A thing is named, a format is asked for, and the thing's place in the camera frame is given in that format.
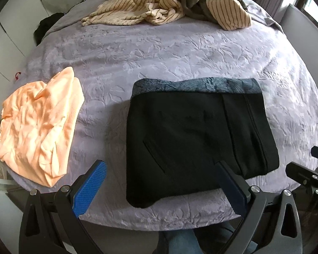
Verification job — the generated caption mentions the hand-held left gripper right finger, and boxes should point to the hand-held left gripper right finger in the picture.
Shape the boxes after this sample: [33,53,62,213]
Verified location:
[215,161,304,254]

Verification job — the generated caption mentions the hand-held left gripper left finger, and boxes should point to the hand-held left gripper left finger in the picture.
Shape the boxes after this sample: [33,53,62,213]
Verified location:
[19,159,108,254]

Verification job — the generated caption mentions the black pants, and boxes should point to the black pants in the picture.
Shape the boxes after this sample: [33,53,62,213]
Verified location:
[126,77,279,208]

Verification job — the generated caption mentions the person's blue jeans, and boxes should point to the person's blue jeans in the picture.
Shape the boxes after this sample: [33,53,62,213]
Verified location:
[152,222,257,254]

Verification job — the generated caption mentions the orange shirt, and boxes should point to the orange shirt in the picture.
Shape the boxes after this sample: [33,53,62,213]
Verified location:
[0,67,85,187]

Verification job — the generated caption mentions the window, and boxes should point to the window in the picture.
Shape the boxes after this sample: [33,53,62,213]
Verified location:
[302,0,318,36]

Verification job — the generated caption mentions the lavender embossed bed cover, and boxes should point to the lavender embossed bed cover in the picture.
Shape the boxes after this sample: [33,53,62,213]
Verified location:
[5,0,318,232]

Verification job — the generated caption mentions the black cloth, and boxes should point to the black cloth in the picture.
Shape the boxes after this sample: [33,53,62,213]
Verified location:
[33,13,65,45]

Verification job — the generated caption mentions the white wardrobe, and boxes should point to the white wardrobe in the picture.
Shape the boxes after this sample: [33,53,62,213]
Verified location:
[0,0,53,85]

